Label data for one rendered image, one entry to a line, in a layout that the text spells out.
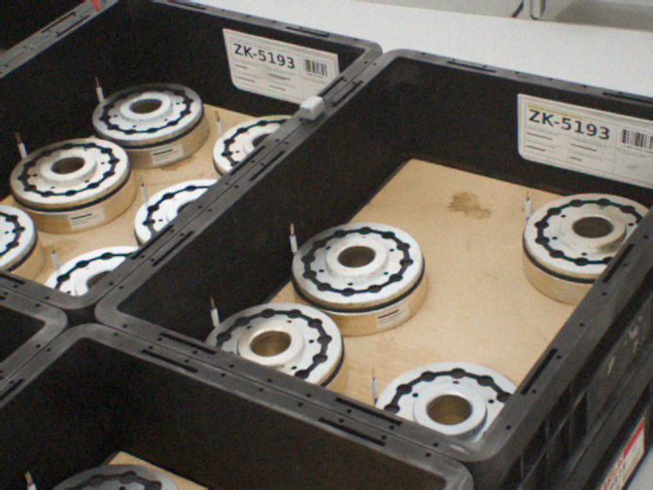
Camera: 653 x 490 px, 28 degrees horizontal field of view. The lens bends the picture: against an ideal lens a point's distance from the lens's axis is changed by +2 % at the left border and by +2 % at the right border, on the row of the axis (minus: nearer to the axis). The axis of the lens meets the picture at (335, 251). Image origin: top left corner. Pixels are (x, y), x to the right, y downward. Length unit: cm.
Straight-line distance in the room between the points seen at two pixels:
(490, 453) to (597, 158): 39
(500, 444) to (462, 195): 40
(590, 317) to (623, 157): 26
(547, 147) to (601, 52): 50
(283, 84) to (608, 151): 32
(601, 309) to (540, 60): 76
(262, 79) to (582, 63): 47
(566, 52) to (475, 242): 56
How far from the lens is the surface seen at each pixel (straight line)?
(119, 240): 111
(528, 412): 75
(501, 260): 102
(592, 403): 88
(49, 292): 90
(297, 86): 118
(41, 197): 112
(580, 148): 106
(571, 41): 159
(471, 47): 159
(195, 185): 110
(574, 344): 80
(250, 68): 121
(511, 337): 95
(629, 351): 92
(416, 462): 73
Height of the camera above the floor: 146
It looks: 37 degrees down
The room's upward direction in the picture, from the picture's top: 7 degrees counter-clockwise
